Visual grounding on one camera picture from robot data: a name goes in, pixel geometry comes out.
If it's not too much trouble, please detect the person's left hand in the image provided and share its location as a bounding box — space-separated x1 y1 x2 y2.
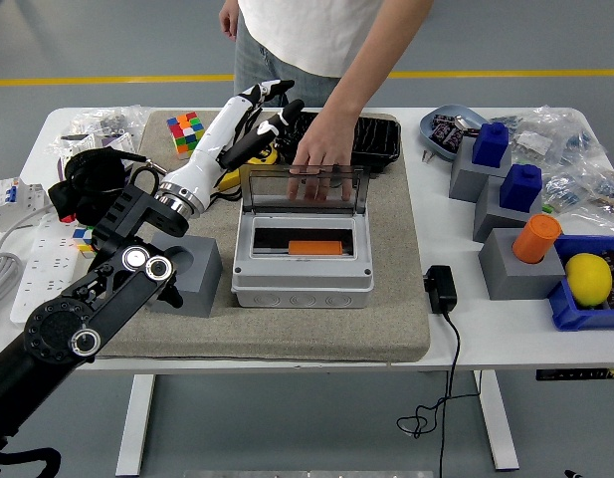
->
286 107 360 203

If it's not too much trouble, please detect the grey-brown mat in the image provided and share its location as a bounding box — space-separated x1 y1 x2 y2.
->
82 109 433 363

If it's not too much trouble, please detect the clear bag of dark screws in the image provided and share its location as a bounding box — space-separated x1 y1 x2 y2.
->
70 104 151 143

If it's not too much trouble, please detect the multicoloured puzzle cube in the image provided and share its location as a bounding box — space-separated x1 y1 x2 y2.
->
72 226 97 259
166 111 207 161

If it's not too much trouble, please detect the white table leg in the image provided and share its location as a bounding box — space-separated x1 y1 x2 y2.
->
473 370 519 472
114 373 156 477

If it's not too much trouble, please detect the person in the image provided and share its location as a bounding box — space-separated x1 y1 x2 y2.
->
219 0 435 109

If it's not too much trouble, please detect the grey block holder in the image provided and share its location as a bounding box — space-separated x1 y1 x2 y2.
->
473 173 544 244
448 136 512 204

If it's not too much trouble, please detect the orange cylinder battery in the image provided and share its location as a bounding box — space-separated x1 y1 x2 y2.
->
288 239 344 257
512 214 563 265

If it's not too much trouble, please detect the black plastic tray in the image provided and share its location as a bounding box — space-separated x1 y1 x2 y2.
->
274 110 403 176

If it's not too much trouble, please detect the black table control panel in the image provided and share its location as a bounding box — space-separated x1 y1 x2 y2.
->
535 367 614 382

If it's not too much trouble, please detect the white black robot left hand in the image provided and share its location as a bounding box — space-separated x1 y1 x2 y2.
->
159 78 307 214

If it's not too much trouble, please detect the blue-grey dish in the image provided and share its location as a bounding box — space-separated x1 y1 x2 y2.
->
419 104 489 161

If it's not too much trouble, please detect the blue storage bin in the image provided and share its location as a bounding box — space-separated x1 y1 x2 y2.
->
546 234 614 333

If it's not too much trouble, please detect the dark patterned packet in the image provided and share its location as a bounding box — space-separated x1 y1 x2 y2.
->
430 113 458 139
441 124 476 151

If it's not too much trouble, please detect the white power strip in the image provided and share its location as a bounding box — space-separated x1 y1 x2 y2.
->
10 213 97 326

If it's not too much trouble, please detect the grey block with round hole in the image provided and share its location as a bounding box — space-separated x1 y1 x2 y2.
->
146 233 223 319
478 227 567 302

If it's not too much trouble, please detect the yellow tape measure dark label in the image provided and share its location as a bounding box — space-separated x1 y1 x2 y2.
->
209 168 244 203

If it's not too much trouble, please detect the grey electrical box with lid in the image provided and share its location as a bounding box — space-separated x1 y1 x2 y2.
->
230 163 376 310

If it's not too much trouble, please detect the black adapter cord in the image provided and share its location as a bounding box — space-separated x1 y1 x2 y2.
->
396 311 485 478

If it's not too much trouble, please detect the clear bag of small parts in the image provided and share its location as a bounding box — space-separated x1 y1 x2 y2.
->
490 113 525 131
542 166 614 230
512 105 610 166

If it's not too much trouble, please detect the yellow tape measure 5m label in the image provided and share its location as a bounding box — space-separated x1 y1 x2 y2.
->
244 141 280 166

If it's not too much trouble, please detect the blue block with knob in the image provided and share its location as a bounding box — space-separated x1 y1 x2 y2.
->
499 163 544 213
472 121 511 168

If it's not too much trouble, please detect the person's right hand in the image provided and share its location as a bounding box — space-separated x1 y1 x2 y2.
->
219 2 240 42

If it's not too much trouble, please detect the yellow lemon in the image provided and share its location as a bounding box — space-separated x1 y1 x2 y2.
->
564 252 614 308

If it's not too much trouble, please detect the white circuit breaker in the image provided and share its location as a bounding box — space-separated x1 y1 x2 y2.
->
0 176 53 233

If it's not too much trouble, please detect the black cloth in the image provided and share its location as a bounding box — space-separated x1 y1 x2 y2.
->
47 148 129 226

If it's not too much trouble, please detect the black power adapter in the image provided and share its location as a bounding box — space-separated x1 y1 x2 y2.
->
423 265 459 315

